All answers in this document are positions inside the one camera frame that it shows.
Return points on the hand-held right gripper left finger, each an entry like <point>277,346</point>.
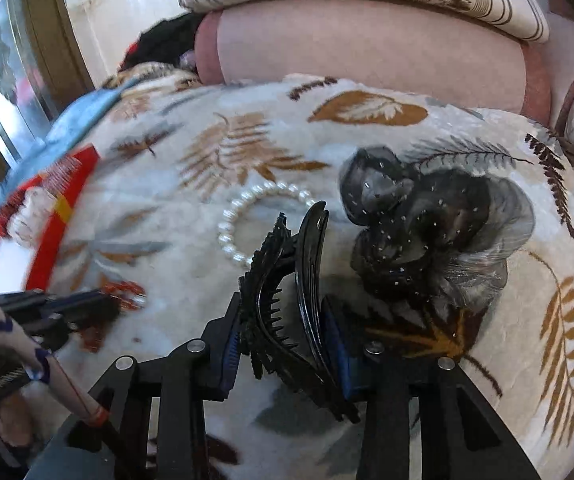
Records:
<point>231,360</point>

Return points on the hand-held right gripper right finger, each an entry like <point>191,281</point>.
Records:
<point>339,355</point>

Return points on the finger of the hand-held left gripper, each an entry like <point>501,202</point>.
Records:
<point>79,306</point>
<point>17,298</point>

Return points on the red patterned scrunchie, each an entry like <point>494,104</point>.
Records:
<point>122,292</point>

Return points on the black hair claw clip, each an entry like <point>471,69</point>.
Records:
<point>267,320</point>

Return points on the red tray with white base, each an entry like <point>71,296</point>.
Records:
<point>54,240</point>

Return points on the black tulle scrunchie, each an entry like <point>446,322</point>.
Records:
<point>432,220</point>

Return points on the person's left hand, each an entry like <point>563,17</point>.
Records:
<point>2,320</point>

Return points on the thin beige stick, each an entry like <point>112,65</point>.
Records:
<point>74,392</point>

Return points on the white scrunchie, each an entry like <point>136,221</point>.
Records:
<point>29,215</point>

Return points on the leaf print fleece blanket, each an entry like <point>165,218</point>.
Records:
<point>182,280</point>

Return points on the light blue cloth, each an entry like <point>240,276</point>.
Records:
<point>77,120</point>

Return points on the window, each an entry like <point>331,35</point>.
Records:
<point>7,75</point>

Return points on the pile of black clothes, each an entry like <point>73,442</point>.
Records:
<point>167,40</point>

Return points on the pink quilted pillow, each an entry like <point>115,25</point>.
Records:
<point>367,45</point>

